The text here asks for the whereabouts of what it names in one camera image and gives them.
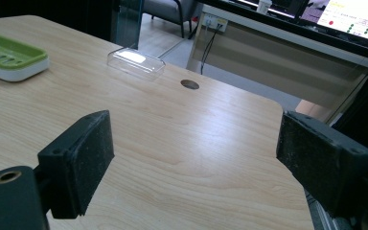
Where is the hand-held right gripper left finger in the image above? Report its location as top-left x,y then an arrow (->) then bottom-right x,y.
36,109 -> 116,220

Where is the glass panel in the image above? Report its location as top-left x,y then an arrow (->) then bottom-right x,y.
110,0 -> 145,51

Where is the grey chair with black legs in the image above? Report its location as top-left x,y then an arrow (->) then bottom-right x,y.
142,0 -> 196,39

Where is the computer monitor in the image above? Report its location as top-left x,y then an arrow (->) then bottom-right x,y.
295,0 -> 368,49

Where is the white power strip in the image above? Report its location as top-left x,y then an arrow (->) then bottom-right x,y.
201,13 -> 229,33

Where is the white cup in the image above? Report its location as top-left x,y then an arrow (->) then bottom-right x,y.
256,0 -> 273,15

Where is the black cable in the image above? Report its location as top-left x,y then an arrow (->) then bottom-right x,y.
199,24 -> 222,76

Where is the brown round cable hole cover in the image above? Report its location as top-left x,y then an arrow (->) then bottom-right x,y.
180,79 -> 200,91

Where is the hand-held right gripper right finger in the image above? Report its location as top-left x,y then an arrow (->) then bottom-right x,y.
276,110 -> 368,217

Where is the green and white soap dish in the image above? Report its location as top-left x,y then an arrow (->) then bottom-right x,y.
0,33 -> 51,82

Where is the clear plastic soap dish lid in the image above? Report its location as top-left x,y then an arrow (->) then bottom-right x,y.
106,46 -> 167,81

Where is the beige desk with modesty panel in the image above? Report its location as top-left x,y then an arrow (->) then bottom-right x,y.
186,3 -> 368,126

